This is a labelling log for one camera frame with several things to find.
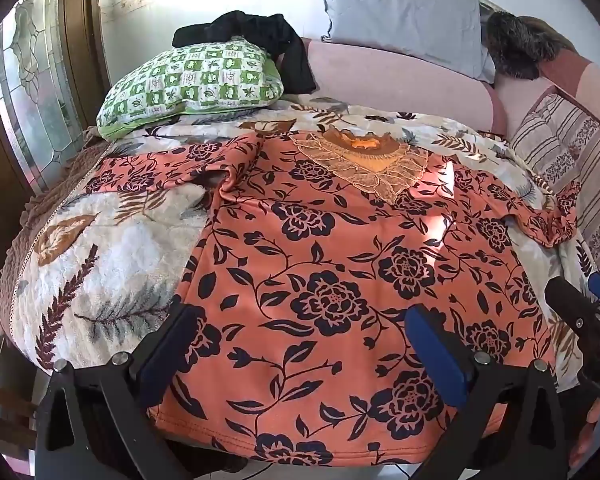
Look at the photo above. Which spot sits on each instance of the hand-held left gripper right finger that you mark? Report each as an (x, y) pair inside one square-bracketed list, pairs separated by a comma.
[(435, 355)]

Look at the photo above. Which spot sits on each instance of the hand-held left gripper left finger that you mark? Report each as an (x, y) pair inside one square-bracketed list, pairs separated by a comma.
[(172, 355)]

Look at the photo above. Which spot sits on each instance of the orange floral shirt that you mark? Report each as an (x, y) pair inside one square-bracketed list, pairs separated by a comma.
[(330, 260)]

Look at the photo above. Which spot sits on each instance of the leaf print fleece blanket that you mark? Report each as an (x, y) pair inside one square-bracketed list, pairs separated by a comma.
[(105, 260)]

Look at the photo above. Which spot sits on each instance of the striped floral cloth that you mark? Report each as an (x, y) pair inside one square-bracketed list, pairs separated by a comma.
[(580, 150)]

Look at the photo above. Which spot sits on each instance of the pink maroon blanket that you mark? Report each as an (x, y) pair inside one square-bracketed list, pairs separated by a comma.
[(595, 77)]

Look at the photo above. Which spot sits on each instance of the dark furry cushion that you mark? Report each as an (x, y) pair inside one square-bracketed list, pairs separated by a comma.
[(515, 45)]

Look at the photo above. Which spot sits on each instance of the green checkered pillow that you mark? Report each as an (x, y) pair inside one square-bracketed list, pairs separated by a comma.
[(195, 80)]

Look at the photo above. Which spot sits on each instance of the pink bolster cushion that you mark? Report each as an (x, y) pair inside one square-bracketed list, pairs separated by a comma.
[(395, 80)]

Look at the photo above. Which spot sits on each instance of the stained glass window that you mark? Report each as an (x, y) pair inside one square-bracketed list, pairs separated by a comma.
[(35, 100)]

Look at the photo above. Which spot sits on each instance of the black garment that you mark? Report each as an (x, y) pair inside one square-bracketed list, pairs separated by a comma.
[(260, 30)]

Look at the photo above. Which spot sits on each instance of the grey pillow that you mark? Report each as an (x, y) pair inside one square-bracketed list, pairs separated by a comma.
[(405, 10)]

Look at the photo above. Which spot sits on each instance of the wooden window frame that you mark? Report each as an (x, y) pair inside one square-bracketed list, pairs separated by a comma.
[(82, 35)]

